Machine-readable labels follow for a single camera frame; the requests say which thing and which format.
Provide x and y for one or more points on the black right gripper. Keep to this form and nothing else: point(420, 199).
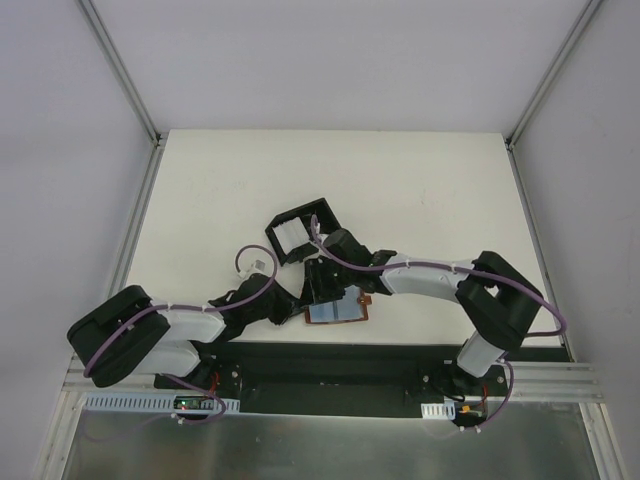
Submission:
point(323, 282)

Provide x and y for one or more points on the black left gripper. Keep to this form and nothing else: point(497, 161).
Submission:
point(279, 307)

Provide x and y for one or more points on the brown leather card holder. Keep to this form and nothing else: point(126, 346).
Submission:
point(351, 308)

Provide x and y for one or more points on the black plastic card box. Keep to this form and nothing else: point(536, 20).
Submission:
point(327, 221)

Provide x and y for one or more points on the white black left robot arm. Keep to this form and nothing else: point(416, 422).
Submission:
point(133, 333)

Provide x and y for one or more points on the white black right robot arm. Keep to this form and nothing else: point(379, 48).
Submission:
point(499, 302)

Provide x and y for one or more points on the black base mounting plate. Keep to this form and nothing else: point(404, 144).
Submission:
point(386, 381)

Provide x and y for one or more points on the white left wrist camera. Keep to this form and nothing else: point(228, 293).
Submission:
point(257, 267)

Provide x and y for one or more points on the white left cable duct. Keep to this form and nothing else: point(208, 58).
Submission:
point(159, 403)

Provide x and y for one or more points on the white cable duct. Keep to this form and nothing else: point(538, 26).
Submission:
point(452, 410)
point(159, 403)

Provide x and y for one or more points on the white right cable duct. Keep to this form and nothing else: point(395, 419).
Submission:
point(452, 410)

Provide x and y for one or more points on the left rear aluminium post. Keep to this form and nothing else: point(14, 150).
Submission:
point(116, 64)

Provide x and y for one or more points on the aluminium post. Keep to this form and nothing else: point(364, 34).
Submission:
point(116, 64)
point(569, 44)

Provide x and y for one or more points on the right rear aluminium post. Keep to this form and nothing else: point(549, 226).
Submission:
point(569, 44)

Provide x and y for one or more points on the right aluminium side rail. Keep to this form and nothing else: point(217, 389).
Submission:
point(593, 410)

